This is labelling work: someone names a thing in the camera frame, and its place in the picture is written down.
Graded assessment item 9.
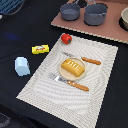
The toy bread loaf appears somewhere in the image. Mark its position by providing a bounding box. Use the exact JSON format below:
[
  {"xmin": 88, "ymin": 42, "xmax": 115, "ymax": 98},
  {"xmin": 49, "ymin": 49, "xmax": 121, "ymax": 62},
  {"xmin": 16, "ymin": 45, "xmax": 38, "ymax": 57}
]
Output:
[{"xmin": 61, "ymin": 59, "xmax": 85, "ymax": 77}]

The yellow butter box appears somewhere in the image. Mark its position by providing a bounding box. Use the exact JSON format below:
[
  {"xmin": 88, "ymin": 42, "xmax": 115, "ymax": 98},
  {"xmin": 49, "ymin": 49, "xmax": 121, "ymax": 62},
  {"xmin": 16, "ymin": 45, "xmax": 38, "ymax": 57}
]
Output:
[{"xmin": 32, "ymin": 45, "xmax": 49, "ymax": 54}]

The red toy pepper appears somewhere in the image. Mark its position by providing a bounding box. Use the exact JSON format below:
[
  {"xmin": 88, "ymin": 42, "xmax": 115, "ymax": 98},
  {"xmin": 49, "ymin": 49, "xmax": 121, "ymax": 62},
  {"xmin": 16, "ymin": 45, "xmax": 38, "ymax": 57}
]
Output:
[{"xmin": 61, "ymin": 33, "xmax": 72, "ymax": 44}]

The light blue cup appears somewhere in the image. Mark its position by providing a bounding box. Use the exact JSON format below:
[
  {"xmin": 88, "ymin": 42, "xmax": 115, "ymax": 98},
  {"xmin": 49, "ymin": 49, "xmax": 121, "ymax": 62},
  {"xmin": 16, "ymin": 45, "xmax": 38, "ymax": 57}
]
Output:
[{"xmin": 15, "ymin": 57, "xmax": 30, "ymax": 76}]

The round wooden plate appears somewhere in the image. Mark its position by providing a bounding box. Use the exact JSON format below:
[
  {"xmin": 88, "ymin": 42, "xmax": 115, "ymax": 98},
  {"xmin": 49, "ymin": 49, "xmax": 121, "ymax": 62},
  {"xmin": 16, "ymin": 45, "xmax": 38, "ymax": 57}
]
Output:
[{"xmin": 59, "ymin": 57, "xmax": 86, "ymax": 81}]

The white woven placemat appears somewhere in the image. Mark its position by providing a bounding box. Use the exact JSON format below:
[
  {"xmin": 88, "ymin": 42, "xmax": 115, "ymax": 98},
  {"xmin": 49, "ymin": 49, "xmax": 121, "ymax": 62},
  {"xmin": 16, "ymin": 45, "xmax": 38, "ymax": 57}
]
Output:
[{"xmin": 17, "ymin": 36, "xmax": 118, "ymax": 128}]

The small grey pot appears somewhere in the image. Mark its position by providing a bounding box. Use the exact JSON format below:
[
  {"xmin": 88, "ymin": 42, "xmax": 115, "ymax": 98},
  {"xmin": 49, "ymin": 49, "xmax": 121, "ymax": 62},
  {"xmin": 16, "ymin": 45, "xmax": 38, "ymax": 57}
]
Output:
[{"xmin": 60, "ymin": 0, "xmax": 80, "ymax": 21}]

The brown wooden board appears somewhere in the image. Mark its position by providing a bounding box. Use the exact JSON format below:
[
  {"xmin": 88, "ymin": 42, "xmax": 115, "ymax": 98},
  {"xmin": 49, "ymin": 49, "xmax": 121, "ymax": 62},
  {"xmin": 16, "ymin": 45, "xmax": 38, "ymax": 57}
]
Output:
[{"xmin": 51, "ymin": 0, "xmax": 128, "ymax": 43}]

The large grey pot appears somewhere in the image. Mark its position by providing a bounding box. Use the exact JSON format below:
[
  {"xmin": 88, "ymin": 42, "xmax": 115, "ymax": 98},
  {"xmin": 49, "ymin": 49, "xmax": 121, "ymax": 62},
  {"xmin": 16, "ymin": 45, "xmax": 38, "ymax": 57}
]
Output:
[{"xmin": 84, "ymin": 0, "xmax": 107, "ymax": 26}]

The beige bowl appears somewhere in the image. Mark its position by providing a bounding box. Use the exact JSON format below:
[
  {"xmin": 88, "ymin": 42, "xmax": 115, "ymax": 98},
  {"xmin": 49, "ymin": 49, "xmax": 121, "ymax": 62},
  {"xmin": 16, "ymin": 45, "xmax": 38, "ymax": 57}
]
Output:
[{"xmin": 121, "ymin": 7, "xmax": 128, "ymax": 30}]

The blue dish rack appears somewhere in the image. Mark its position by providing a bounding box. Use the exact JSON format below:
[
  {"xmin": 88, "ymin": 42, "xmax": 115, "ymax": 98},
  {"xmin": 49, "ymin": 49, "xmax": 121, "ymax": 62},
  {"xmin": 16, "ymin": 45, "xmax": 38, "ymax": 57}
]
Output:
[{"xmin": 0, "ymin": 0, "xmax": 25, "ymax": 15}]

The fork with orange handle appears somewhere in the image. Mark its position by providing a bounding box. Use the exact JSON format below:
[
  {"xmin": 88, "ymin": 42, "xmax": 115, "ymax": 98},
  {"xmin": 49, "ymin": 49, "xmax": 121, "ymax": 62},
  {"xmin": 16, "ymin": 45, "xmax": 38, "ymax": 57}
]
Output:
[{"xmin": 49, "ymin": 73, "xmax": 89, "ymax": 91}]

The knife with orange handle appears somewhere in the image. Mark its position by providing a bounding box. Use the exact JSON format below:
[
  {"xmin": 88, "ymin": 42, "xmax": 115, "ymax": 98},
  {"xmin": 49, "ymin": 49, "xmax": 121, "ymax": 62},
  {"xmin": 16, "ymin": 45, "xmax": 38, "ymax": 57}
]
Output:
[{"xmin": 61, "ymin": 51, "xmax": 101, "ymax": 65}]

